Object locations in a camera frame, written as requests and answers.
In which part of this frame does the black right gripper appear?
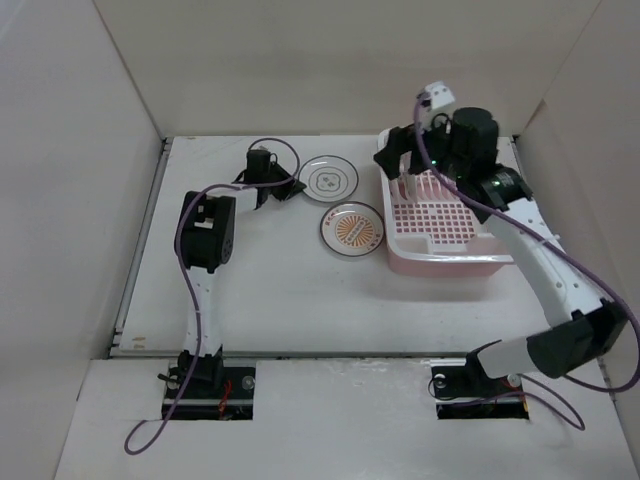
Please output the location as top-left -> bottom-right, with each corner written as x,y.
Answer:
372,109 -> 467,184

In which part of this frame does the orange sunburst plate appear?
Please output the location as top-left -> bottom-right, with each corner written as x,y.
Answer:
403,171 -> 418,203
319,201 -> 385,259

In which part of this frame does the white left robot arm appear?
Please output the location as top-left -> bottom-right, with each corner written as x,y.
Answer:
174,148 -> 304,397

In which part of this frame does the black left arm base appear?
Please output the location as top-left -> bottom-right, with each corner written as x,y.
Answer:
171,365 -> 256,421

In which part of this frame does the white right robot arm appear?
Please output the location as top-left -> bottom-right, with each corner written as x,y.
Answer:
373,107 -> 639,396

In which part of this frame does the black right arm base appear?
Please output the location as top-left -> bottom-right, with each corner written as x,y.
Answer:
428,361 -> 529,420

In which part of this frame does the white pink dish rack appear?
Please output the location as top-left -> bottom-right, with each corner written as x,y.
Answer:
380,152 -> 513,278

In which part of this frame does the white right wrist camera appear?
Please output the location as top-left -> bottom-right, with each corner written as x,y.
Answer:
417,81 -> 456,127

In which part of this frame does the aluminium table edge rail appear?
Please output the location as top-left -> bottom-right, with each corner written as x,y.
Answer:
106,137 -> 174,359

